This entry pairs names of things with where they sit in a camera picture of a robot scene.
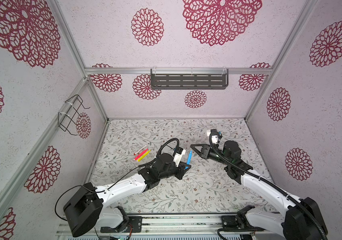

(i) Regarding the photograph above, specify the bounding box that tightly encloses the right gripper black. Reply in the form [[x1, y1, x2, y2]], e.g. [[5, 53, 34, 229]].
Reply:
[[191, 144, 231, 169]]

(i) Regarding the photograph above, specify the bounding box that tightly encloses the blue pen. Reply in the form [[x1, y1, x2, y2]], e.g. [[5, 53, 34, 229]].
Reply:
[[187, 150, 193, 165]]

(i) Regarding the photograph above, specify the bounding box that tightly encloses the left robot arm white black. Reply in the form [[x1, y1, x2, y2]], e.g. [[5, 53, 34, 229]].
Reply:
[[63, 138, 191, 238]]

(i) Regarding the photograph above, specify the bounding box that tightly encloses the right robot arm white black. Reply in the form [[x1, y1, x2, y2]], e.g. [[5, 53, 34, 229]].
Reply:
[[191, 129, 328, 240]]

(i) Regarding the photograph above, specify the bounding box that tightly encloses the yellow highlighter pen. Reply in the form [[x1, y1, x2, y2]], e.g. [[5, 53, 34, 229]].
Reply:
[[137, 150, 151, 162]]

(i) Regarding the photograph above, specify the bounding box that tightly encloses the white pen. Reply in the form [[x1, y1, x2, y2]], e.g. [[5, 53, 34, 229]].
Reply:
[[134, 145, 147, 155]]

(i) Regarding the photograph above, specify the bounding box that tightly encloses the pink highlighter pen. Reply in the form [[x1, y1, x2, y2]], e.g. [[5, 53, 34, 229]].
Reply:
[[134, 149, 148, 161]]

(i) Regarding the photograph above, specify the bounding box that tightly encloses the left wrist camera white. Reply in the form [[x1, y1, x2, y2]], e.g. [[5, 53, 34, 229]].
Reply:
[[174, 147, 186, 168]]

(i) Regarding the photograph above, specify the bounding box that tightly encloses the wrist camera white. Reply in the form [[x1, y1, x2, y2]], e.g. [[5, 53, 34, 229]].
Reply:
[[174, 147, 186, 168], [207, 129, 223, 146]]

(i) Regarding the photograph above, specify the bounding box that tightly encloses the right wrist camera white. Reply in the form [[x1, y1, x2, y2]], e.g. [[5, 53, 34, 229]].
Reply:
[[207, 129, 223, 146]]

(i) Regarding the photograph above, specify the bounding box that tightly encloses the dark grey slotted wall shelf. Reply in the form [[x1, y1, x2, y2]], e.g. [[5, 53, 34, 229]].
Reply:
[[150, 69, 229, 90]]

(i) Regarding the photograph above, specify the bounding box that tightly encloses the black wire wall rack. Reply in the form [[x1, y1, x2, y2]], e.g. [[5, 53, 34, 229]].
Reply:
[[57, 95, 92, 139]]

